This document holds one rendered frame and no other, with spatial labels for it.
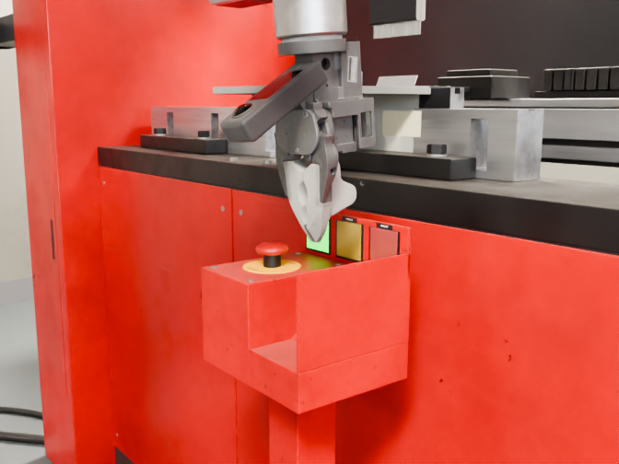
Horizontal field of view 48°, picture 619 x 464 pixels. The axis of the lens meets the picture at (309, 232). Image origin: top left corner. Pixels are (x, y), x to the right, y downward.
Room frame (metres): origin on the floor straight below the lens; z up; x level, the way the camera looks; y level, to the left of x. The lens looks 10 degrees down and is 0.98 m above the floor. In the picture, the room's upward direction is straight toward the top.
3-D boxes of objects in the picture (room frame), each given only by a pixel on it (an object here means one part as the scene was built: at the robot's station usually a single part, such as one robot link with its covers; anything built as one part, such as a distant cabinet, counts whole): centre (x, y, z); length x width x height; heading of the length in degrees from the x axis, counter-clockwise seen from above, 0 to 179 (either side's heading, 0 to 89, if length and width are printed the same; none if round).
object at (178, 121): (1.56, 0.21, 0.92); 0.50 x 0.06 x 0.10; 39
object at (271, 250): (0.84, 0.05, 0.79); 0.04 x 0.04 x 0.04
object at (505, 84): (1.23, -0.25, 1.01); 0.26 x 0.12 x 0.05; 129
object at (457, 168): (1.06, -0.12, 0.89); 0.30 x 0.05 x 0.03; 39
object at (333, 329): (0.80, 0.01, 0.75); 0.20 x 0.16 x 0.18; 38
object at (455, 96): (1.11, -0.15, 0.99); 0.20 x 0.03 x 0.03; 39
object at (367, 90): (1.04, -0.02, 1.00); 0.26 x 0.18 x 0.01; 129
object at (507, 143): (1.09, -0.17, 0.92); 0.39 x 0.06 x 0.10; 39
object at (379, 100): (1.13, -0.12, 0.99); 0.14 x 0.01 x 0.03; 39
